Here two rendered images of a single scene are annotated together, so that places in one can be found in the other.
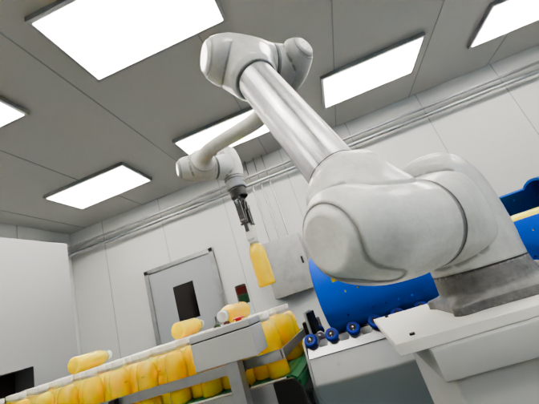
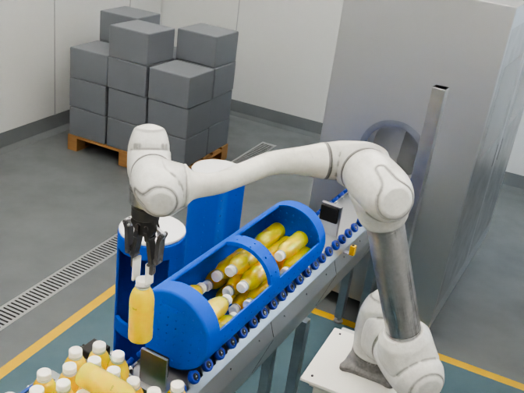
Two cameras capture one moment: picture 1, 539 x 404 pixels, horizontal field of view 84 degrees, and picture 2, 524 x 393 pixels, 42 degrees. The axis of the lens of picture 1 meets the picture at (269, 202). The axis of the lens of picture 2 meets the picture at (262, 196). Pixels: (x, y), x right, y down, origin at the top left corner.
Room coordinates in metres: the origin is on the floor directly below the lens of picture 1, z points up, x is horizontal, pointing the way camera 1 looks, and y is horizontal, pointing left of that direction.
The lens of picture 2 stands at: (0.55, 1.58, 2.41)
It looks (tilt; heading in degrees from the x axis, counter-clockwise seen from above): 25 degrees down; 284
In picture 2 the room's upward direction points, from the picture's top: 8 degrees clockwise
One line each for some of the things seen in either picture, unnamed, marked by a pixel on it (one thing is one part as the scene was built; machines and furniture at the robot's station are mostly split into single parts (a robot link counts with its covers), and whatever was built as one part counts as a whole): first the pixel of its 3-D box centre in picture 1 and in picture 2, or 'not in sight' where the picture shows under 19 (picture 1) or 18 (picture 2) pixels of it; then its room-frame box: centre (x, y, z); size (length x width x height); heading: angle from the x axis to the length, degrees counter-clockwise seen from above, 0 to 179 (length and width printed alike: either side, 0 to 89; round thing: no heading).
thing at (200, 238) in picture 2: not in sight; (210, 246); (1.58, -1.50, 0.59); 0.28 x 0.28 x 0.88
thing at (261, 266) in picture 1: (261, 263); (141, 311); (1.23, 0.11, 1.28); 0.07 x 0.07 x 0.19
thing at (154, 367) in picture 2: (314, 327); (154, 368); (1.22, -0.01, 0.99); 0.10 x 0.02 x 0.12; 168
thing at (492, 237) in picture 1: (444, 211); (383, 323); (0.58, -0.31, 1.18); 0.18 x 0.16 x 0.22; 123
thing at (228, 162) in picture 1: (226, 163); (149, 157); (1.22, 0.13, 1.75); 0.13 x 0.11 x 0.16; 123
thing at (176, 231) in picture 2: not in sight; (152, 228); (1.60, -0.76, 1.03); 0.28 x 0.28 x 0.01
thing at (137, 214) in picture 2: (240, 199); (145, 219); (1.23, 0.12, 1.57); 0.08 x 0.07 x 0.09; 168
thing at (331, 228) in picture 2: not in sight; (328, 219); (0.95, -1.31, 1.00); 0.10 x 0.04 x 0.15; 168
